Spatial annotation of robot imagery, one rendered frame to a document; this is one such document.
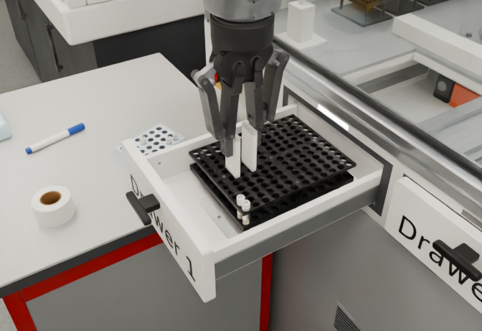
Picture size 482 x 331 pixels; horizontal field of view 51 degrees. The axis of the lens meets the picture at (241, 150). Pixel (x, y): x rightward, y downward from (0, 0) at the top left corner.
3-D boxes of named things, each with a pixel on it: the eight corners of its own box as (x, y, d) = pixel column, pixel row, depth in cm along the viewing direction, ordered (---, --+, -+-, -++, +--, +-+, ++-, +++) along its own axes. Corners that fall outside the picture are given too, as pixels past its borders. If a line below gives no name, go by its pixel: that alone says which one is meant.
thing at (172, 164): (210, 284, 73) (209, 256, 69) (140, 184, 90) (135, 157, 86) (408, 187, 89) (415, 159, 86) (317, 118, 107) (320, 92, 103)
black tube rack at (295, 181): (242, 243, 79) (242, 213, 75) (190, 179, 90) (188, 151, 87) (351, 192, 88) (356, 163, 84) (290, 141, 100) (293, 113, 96)
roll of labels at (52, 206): (65, 229, 91) (61, 213, 89) (29, 225, 92) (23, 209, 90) (80, 202, 97) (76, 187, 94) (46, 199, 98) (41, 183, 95)
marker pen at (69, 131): (29, 156, 108) (27, 150, 107) (25, 152, 109) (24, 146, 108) (85, 129, 116) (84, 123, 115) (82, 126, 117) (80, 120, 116)
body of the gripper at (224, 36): (227, 29, 54) (227, 103, 60) (291, 13, 58) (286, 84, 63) (194, 6, 59) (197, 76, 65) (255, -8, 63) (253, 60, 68)
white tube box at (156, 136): (140, 179, 102) (138, 164, 100) (115, 161, 107) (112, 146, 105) (186, 151, 109) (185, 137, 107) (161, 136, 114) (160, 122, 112)
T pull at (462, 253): (475, 284, 65) (478, 278, 64) (429, 247, 70) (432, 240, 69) (493, 273, 66) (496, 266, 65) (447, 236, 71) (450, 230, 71)
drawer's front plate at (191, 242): (205, 305, 72) (201, 253, 65) (128, 188, 91) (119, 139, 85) (216, 299, 73) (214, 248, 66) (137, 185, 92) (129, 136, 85)
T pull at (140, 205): (145, 228, 73) (143, 221, 72) (125, 197, 78) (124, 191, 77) (168, 218, 74) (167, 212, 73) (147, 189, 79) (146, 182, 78)
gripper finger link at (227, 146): (233, 125, 66) (213, 132, 65) (233, 156, 69) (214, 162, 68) (227, 119, 67) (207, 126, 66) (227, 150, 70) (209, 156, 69)
